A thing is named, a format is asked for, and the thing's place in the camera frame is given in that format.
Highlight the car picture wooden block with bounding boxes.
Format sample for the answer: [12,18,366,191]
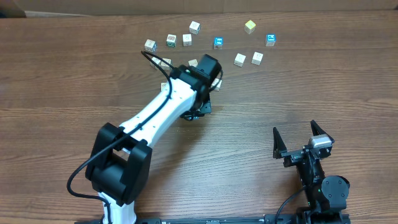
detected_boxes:
[144,39,157,53]

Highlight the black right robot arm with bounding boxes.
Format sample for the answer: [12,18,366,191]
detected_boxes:
[266,120,350,223]

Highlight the red side L block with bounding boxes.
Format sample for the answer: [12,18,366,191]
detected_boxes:
[211,78,222,91]

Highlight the blue top far block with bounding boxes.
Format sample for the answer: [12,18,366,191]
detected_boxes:
[266,34,276,47]

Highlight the ice cream picture block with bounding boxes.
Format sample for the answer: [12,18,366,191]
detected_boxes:
[182,34,192,47]

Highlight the far white wooden block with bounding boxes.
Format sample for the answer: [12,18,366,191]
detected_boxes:
[189,21,200,35]

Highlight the green letter B block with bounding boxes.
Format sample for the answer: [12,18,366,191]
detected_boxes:
[166,34,177,47]

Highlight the blue top picture block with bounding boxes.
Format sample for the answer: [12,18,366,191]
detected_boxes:
[213,37,223,49]

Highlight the yellow top wooden block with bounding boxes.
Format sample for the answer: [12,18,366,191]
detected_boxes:
[244,20,256,34]

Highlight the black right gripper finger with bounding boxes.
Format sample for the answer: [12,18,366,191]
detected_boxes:
[310,120,335,143]
[273,127,287,159]

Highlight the red letter E block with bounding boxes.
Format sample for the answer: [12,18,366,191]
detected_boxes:
[188,59,198,67]

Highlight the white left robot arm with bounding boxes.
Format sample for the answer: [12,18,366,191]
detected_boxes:
[85,54,222,223]

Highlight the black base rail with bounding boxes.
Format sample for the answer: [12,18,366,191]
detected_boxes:
[75,214,351,224]

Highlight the plain white wooden block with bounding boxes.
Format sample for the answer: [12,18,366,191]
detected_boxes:
[160,58,172,71]

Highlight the yellow letter K block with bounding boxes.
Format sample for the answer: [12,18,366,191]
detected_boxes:
[160,83,167,91]

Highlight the red side picture block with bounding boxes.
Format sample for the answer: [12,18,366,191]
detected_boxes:
[251,52,263,65]

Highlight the green side violin block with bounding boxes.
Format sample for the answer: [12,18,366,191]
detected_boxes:
[234,54,246,67]

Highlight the yellow side picture block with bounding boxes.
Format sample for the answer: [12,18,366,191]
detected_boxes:
[151,57,161,70]

